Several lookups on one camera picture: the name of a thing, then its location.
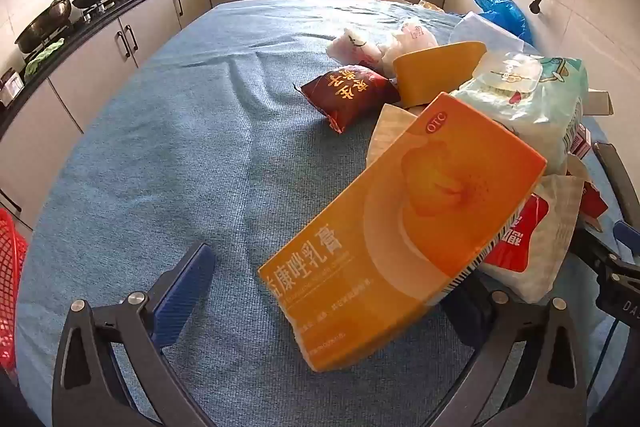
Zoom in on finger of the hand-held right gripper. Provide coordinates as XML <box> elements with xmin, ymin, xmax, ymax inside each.
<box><xmin>592</xmin><ymin>142</ymin><xmax>640</xmax><ymax>228</ymax></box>
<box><xmin>570</xmin><ymin>219</ymin><xmax>640</xmax><ymax>269</ymax></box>

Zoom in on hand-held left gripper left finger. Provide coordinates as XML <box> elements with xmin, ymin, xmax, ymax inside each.
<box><xmin>51</xmin><ymin>241</ymin><xmax>217</xmax><ymax>427</ymax></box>

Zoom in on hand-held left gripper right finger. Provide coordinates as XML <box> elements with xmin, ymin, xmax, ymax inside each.
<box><xmin>435</xmin><ymin>277</ymin><xmax>601</xmax><ymax>427</ymax></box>

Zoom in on small white carton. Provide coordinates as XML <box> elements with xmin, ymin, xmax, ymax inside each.
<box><xmin>569</xmin><ymin>124</ymin><xmax>594</xmax><ymax>159</ymax></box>

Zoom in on orange medicine box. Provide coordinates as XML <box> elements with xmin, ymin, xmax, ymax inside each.
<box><xmin>257</xmin><ymin>92</ymin><xmax>548</xmax><ymax>373</ymax></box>

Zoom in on red plastic basket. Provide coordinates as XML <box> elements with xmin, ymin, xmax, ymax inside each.
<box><xmin>0</xmin><ymin>208</ymin><xmax>30</xmax><ymax>370</ymax></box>

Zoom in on red-brown snack packet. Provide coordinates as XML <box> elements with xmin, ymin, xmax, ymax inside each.
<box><xmin>300</xmin><ymin>66</ymin><xmax>401</xmax><ymax>134</ymax></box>

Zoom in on white plastic bag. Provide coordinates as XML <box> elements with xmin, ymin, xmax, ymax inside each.
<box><xmin>326</xmin><ymin>27</ymin><xmax>387</xmax><ymax>72</ymax></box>
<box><xmin>389</xmin><ymin>19</ymin><xmax>441</xmax><ymax>58</ymax></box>

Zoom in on red carton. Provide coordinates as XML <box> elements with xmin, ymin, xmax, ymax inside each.
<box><xmin>577</xmin><ymin>179</ymin><xmax>610</xmax><ymax>230</ymax></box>

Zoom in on white paper bag red label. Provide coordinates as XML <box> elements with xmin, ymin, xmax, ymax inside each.
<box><xmin>480</xmin><ymin>174</ymin><xmax>586</xmax><ymax>303</ymax></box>

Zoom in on white cardboard box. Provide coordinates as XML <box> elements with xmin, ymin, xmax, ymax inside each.
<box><xmin>580</xmin><ymin>89</ymin><xmax>614</xmax><ymax>116</ymax></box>

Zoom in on pale green wet wipes pack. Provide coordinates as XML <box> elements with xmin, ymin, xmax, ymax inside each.
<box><xmin>450</xmin><ymin>52</ymin><xmax>591</xmax><ymax>175</ymax></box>

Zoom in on blue tablecloth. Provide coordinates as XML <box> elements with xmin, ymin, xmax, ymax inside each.
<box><xmin>20</xmin><ymin>0</ymin><xmax>632</xmax><ymax>427</ymax></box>

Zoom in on blue plastic bag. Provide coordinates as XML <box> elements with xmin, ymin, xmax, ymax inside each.
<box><xmin>467</xmin><ymin>0</ymin><xmax>535</xmax><ymax>46</ymax></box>

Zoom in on yellow cardboard piece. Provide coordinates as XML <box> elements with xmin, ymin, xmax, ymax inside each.
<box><xmin>392</xmin><ymin>41</ymin><xmax>488</xmax><ymax>108</ymax></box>

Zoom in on beige lower kitchen cabinets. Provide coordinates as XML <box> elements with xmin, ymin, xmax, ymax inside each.
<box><xmin>0</xmin><ymin>0</ymin><xmax>451</xmax><ymax>228</ymax></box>

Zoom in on white seasoning container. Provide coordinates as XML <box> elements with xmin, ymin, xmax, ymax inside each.
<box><xmin>0</xmin><ymin>68</ymin><xmax>25</xmax><ymax>106</ymax></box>

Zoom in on green cloth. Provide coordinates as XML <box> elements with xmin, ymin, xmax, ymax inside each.
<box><xmin>24</xmin><ymin>39</ymin><xmax>66</xmax><ymax>76</ymax></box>

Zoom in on gas stove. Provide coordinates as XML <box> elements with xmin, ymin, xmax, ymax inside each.
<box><xmin>75</xmin><ymin>0</ymin><xmax>132</xmax><ymax>22</ymax></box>

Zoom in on steel wok pan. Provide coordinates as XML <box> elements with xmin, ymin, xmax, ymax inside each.
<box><xmin>15</xmin><ymin>0</ymin><xmax>73</xmax><ymax>54</ymax></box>

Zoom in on thin blue cable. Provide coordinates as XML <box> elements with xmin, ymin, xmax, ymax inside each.
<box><xmin>594</xmin><ymin>327</ymin><xmax>617</xmax><ymax>408</ymax></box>

